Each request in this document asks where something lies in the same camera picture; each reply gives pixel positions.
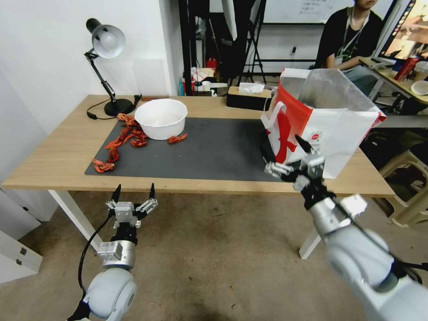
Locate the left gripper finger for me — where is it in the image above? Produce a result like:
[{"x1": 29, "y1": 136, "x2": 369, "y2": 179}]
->
[
  {"x1": 134, "y1": 182, "x2": 159, "y2": 215},
  {"x1": 105, "y1": 183, "x2": 122, "y2": 210}
]

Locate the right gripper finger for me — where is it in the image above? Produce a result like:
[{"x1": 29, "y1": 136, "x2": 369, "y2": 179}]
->
[
  {"x1": 264, "y1": 161, "x2": 296, "y2": 183},
  {"x1": 295, "y1": 134, "x2": 325, "y2": 165}
]

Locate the red and white takeout bag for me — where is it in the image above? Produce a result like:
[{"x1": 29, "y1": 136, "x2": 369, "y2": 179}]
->
[{"x1": 260, "y1": 68, "x2": 387, "y2": 180}]

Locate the black tissue box wooden lid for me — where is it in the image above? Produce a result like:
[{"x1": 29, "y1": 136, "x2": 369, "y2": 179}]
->
[{"x1": 226, "y1": 86, "x2": 273, "y2": 111}]

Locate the white takeout container bowl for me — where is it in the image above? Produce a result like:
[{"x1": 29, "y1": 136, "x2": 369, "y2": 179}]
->
[{"x1": 134, "y1": 99, "x2": 188, "y2": 141}]

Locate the black bag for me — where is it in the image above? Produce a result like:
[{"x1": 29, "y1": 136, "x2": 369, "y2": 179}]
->
[{"x1": 360, "y1": 131, "x2": 406, "y2": 172}]

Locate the dark grey desk mat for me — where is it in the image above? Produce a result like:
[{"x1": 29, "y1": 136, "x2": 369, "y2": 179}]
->
[{"x1": 84, "y1": 116, "x2": 285, "y2": 183}]

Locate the white tissue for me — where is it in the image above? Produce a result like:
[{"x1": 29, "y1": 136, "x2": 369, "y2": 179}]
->
[{"x1": 238, "y1": 82, "x2": 266, "y2": 95}]

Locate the wooden table with white legs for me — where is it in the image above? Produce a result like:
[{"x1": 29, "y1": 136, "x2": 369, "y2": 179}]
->
[{"x1": 1, "y1": 95, "x2": 397, "y2": 260}]

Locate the beige plastic stool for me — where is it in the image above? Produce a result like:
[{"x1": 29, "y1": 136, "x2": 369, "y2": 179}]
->
[{"x1": 379, "y1": 148, "x2": 428, "y2": 230}]

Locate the wooden side desk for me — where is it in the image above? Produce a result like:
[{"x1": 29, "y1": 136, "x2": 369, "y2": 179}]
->
[{"x1": 359, "y1": 56, "x2": 428, "y2": 111}]

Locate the white cabinet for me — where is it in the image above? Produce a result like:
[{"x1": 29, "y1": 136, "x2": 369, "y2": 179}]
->
[{"x1": 0, "y1": 186, "x2": 62, "y2": 285}]

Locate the black folding stand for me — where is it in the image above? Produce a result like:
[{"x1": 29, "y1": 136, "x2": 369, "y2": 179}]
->
[{"x1": 238, "y1": 0, "x2": 269, "y2": 85}]

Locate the person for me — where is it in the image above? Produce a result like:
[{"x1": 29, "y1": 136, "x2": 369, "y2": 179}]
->
[{"x1": 314, "y1": 0, "x2": 384, "y2": 98}]

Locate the red drink can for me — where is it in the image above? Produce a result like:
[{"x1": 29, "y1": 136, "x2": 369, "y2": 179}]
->
[{"x1": 394, "y1": 57, "x2": 420, "y2": 82}]

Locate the small white bowl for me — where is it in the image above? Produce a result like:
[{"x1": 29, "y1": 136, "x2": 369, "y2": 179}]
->
[{"x1": 410, "y1": 80, "x2": 428, "y2": 96}]

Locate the whiteboard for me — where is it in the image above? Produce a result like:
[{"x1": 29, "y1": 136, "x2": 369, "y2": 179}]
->
[{"x1": 262, "y1": 0, "x2": 336, "y2": 25}]

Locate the clear plastic cup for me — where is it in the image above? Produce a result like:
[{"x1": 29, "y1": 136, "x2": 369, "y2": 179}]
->
[{"x1": 414, "y1": 61, "x2": 428, "y2": 83}]

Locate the black metal rack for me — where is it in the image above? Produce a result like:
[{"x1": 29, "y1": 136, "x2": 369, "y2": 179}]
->
[{"x1": 178, "y1": 0, "x2": 209, "y2": 97}]

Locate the computer monitor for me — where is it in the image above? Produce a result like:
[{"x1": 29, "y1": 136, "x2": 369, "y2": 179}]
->
[{"x1": 379, "y1": 0, "x2": 428, "y2": 62}]

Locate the black desk lamp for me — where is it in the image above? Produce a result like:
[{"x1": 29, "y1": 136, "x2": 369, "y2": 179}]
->
[{"x1": 83, "y1": 17, "x2": 134, "y2": 117}]

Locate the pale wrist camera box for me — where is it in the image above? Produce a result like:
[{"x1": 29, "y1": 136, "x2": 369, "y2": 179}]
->
[
  {"x1": 113, "y1": 202, "x2": 139, "y2": 229},
  {"x1": 300, "y1": 155, "x2": 326, "y2": 180}
]

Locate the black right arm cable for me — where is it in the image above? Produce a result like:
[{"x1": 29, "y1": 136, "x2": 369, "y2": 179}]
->
[{"x1": 321, "y1": 187, "x2": 424, "y2": 285}]

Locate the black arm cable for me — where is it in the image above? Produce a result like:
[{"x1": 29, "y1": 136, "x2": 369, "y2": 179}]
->
[
  {"x1": 77, "y1": 214, "x2": 116, "y2": 301},
  {"x1": 321, "y1": 187, "x2": 424, "y2": 285}
]

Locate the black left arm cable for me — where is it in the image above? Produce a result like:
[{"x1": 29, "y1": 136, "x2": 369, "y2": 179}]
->
[{"x1": 77, "y1": 214, "x2": 116, "y2": 301}]

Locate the black lamp cable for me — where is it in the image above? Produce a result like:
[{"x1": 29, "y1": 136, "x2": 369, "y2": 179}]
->
[{"x1": 86, "y1": 95, "x2": 143, "y2": 121}]

